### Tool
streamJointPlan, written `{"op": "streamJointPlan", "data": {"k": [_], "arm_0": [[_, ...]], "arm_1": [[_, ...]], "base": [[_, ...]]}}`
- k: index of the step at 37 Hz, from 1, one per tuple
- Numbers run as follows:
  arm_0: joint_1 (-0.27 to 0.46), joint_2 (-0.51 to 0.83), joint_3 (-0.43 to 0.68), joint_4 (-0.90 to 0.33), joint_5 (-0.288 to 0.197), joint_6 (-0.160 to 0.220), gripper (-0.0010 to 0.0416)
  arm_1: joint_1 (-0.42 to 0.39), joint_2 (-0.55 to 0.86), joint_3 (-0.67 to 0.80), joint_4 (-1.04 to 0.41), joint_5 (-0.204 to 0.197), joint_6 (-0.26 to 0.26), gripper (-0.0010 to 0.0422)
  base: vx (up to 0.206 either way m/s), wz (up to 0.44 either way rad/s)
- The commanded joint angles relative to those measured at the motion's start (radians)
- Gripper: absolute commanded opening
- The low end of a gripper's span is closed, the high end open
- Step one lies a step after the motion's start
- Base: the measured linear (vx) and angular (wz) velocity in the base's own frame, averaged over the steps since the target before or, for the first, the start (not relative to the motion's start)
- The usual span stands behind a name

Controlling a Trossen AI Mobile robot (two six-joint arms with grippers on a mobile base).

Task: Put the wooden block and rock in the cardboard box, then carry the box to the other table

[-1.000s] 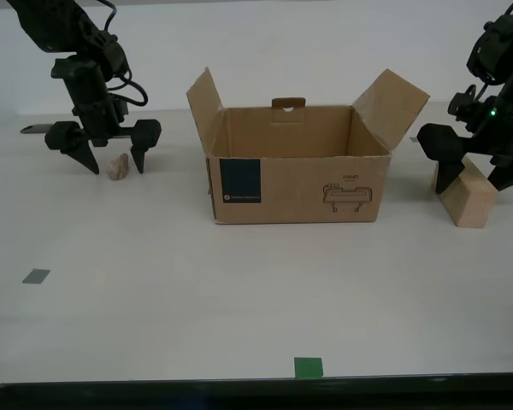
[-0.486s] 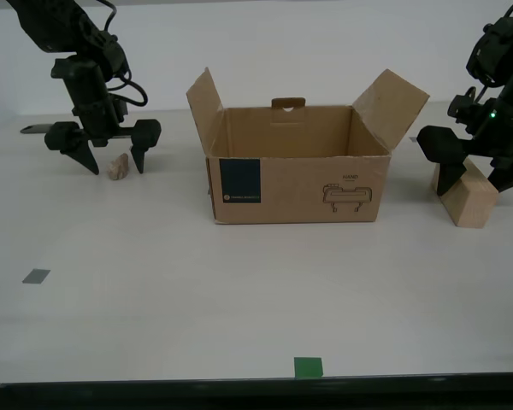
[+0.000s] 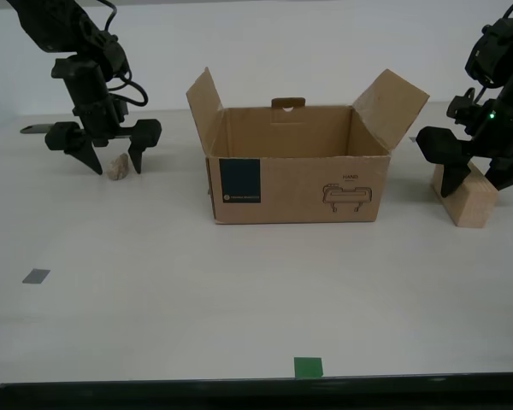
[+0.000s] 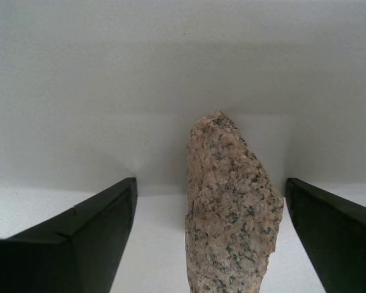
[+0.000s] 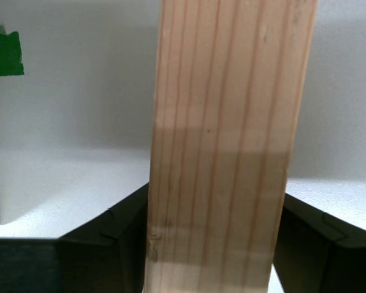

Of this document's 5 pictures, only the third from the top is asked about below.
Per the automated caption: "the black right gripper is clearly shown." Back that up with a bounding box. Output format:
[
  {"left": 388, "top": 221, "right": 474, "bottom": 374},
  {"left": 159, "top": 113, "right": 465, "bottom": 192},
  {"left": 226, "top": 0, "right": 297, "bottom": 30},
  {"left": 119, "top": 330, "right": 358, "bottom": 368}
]
[{"left": 415, "top": 84, "right": 513, "bottom": 199}]

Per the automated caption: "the brown cardboard box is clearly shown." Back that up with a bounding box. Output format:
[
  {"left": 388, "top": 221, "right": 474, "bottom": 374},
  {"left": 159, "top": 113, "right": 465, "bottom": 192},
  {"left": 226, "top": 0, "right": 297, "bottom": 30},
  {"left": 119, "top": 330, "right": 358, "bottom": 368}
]
[{"left": 186, "top": 67, "right": 431, "bottom": 226}]

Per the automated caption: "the green tape square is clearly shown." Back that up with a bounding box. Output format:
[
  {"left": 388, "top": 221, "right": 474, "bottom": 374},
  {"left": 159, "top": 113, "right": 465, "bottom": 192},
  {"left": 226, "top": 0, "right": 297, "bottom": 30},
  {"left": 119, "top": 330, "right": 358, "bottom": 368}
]
[{"left": 293, "top": 356, "right": 325, "bottom": 380}]

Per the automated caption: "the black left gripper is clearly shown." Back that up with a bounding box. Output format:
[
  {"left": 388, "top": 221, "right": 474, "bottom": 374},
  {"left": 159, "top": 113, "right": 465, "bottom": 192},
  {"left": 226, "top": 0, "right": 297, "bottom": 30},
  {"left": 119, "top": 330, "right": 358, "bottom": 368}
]
[{"left": 45, "top": 55, "right": 163, "bottom": 176}]

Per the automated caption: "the speckled pinkish granite rock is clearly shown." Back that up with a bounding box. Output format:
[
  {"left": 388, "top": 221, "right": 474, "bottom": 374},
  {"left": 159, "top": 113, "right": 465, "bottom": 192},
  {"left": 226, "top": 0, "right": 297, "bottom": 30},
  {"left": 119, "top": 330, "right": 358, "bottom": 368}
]
[{"left": 106, "top": 152, "right": 132, "bottom": 182}]

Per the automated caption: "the light wooden block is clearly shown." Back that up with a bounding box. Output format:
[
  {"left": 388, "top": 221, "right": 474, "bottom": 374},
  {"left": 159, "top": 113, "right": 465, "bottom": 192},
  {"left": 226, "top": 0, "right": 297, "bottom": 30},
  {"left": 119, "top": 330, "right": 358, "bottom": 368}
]
[{"left": 430, "top": 160, "right": 499, "bottom": 229}]

